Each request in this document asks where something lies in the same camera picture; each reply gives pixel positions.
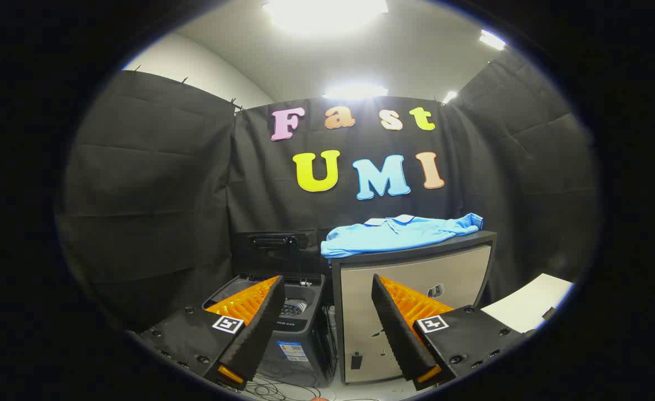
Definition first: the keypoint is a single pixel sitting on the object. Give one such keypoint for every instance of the silver cabinet with black top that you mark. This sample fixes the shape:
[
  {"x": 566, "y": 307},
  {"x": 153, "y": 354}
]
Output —
[{"x": 461, "y": 273}]

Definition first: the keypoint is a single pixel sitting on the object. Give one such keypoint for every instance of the dark washing machine lid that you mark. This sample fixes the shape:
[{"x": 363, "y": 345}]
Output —
[{"x": 272, "y": 253}]

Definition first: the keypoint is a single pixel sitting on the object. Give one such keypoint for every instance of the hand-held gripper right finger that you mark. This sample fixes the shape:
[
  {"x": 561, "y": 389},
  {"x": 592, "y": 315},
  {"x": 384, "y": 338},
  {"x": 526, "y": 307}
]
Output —
[{"x": 397, "y": 328}]

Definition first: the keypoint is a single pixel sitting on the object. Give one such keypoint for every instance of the white flat board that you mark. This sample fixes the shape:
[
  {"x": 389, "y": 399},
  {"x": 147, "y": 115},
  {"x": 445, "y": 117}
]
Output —
[{"x": 528, "y": 303}]

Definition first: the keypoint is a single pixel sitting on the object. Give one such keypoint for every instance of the ceiling light panel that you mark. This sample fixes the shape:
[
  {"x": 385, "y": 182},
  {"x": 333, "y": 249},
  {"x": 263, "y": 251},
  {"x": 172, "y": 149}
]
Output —
[
  {"x": 324, "y": 12},
  {"x": 450, "y": 97},
  {"x": 492, "y": 39},
  {"x": 355, "y": 92}
]

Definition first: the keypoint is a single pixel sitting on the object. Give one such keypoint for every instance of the light blue polo shirt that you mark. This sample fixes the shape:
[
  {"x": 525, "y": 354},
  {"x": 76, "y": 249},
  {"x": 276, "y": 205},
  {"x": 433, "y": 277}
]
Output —
[{"x": 389, "y": 236}]

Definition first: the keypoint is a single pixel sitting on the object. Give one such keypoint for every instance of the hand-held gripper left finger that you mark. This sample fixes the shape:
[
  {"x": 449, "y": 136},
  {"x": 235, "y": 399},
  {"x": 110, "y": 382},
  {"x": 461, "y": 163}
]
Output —
[{"x": 260, "y": 328}]

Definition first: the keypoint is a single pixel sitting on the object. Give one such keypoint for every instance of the dark grey washing machine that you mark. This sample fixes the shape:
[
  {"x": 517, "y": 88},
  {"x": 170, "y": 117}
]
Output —
[{"x": 299, "y": 356}]

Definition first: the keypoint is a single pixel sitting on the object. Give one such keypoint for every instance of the black backdrop cloth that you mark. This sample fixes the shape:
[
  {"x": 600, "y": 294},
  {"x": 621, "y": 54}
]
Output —
[{"x": 166, "y": 195}]

